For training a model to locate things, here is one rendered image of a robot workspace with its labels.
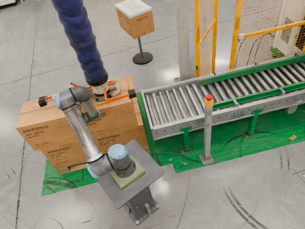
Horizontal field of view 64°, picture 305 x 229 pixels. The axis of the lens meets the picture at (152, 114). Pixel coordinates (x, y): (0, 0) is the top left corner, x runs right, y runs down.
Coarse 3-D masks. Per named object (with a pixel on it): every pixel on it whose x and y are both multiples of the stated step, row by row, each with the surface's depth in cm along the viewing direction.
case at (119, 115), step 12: (120, 84) 273; (96, 96) 264; (84, 108) 253; (108, 108) 251; (120, 108) 254; (132, 108) 257; (96, 120) 260; (108, 120) 263; (120, 120) 267; (132, 120) 270; (96, 132) 272; (108, 132) 276
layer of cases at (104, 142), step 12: (132, 84) 335; (120, 132) 282; (132, 132) 286; (144, 132) 290; (72, 144) 280; (108, 144) 293; (144, 144) 306; (48, 156) 286; (60, 156) 290; (72, 156) 294; (84, 156) 299
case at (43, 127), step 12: (24, 108) 267; (36, 108) 264; (48, 108) 262; (24, 120) 253; (36, 120) 251; (48, 120) 248; (60, 120) 251; (24, 132) 253; (36, 132) 256; (48, 132) 259; (60, 132) 263; (72, 132) 266; (36, 144) 269; (48, 144) 272; (60, 144) 276
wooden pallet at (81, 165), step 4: (144, 148) 311; (148, 148) 313; (148, 152) 319; (72, 164) 305; (76, 164) 319; (80, 164) 318; (84, 164) 317; (56, 168) 304; (60, 168) 305; (64, 168) 307; (68, 168) 309; (72, 168) 316; (76, 168) 315; (80, 168) 314; (84, 168) 315; (60, 172) 311; (64, 172) 313; (68, 172) 314
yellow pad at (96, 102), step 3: (108, 96) 254; (111, 96) 255; (93, 99) 258; (96, 99) 253; (117, 99) 254; (93, 102) 254; (96, 102) 253; (99, 102) 253; (102, 102) 253; (105, 102) 253; (96, 105) 253
